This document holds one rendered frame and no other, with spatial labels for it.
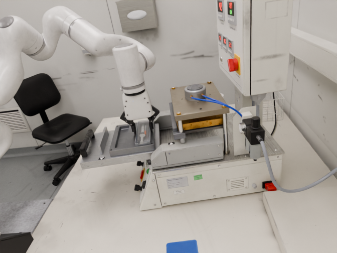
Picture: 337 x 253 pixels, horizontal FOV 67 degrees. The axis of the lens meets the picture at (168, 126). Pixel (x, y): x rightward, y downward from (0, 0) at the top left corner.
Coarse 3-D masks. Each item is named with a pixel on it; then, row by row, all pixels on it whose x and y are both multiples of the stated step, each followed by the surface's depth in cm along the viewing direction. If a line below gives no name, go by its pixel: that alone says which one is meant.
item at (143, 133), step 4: (140, 120) 108; (144, 120) 108; (148, 120) 107; (140, 124) 105; (144, 124) 104; (148, 124) 104; (140, 128) 102; (144, 128) 102; (148, 128) 101; (136, 132) 100; (140, 132) 99; (144, 132) 99; (148, 132) 98; (136, 136) 97; (140, 136) 96; (144, 136) 96; (148, 136) 95; (136, 140) 94; (140, 140) 94; (144, 140) 93; (148, 140) 93
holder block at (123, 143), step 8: (120, 128) 108; (128, 128) 109; (136, 128) 105; (120, 136) 104; (128, 136) 100; (152, 136) 97; (112, 144) 96; (120, 144) 98; (128, 144) 94; (152, 144) 92; (112, 152) 92; (120, 152) 92; (128, 152) 93; (136, 152) 93
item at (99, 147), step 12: (108, 132) 111; (156, 132) 104; (96, 144) 103; (108, 144) 101; (156, 144) 96; (96, 156) 95; (108, 156) 94; (120, 156) 93; (132, 156) 92; (144, 156) 93; (84, 168) 94
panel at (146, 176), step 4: (144, 160) 116; (144, 164) 113; (144, 168) 110; (144, 172) 107; (148, 172) 93; (144, 176) 104; (148, 176) 93; (144, 180) 101; (140, 184) 110; (144, 184) 96; (144, 188) 96; (140, 192) 104; (140, 196) 101; (140, 200) 99
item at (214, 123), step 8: (184, 120) 90; (192, 120) 89; (200, 120) 88; (208, 120) 88; (216, 120) 88; (184, 128) 89; (192, 128) 89; (200, 128) 90; (208, 128) 89; (216, 128) 90
